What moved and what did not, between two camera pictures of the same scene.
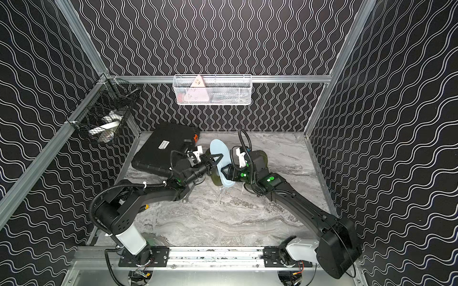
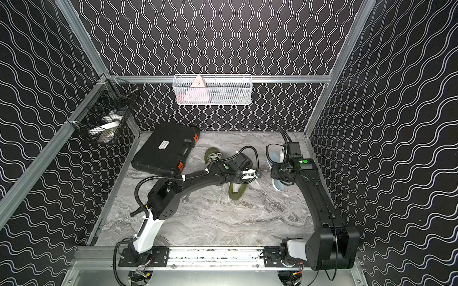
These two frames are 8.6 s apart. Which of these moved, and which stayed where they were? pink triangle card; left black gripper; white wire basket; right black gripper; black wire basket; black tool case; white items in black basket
Moved: right black gripper; left black gripper
Stayed: pink triangle card; white wire basket; white items in black basket; black wire basket; black tool case
